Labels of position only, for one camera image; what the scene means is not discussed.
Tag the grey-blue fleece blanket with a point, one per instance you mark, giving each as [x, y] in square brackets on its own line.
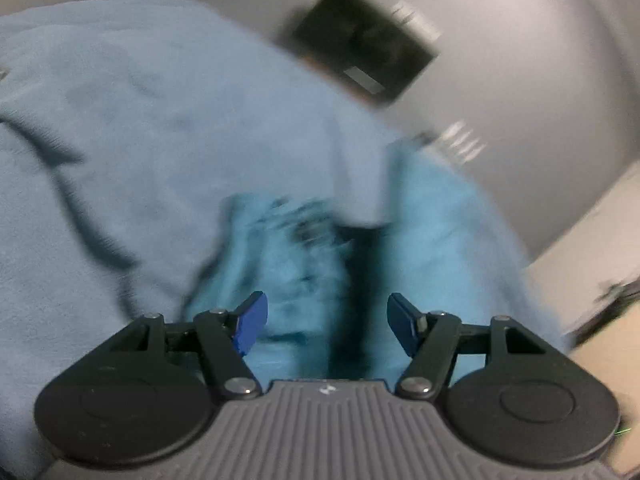
[150, 135]

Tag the teal blue towel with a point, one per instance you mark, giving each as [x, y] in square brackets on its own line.
[440, 240]

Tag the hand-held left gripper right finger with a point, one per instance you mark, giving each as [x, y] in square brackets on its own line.
[402, 327]

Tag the white router with antennas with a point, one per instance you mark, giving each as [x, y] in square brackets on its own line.
[462, 142]

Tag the white wall power strip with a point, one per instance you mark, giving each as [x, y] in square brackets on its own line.
[415, 19]

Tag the black box with labels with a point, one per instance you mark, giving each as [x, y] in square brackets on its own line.
[365, 50]

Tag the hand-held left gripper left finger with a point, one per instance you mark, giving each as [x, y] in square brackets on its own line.
[250, 327]

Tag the beige wooden cabinet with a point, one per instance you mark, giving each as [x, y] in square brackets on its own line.
[575, 280]

